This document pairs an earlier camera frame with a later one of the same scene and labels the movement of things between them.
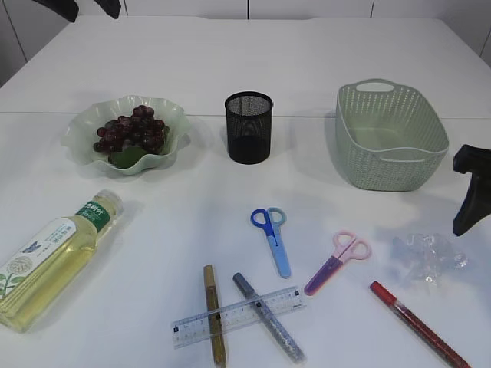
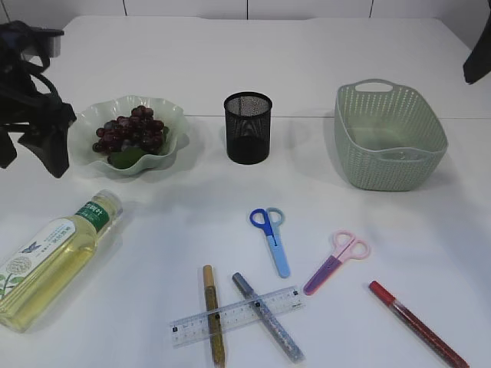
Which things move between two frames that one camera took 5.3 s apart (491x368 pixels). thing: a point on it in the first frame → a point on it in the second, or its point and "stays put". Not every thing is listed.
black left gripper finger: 111,8 → 51,146
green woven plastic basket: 389,136 stays put
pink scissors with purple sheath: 347,245 stays put
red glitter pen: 422,329 stays put
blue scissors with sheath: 271,220 stays put
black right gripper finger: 476,204 → 478,64
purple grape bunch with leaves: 127,139 stays put
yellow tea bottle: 44,267 stays put
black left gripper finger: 67,9 → 8,150
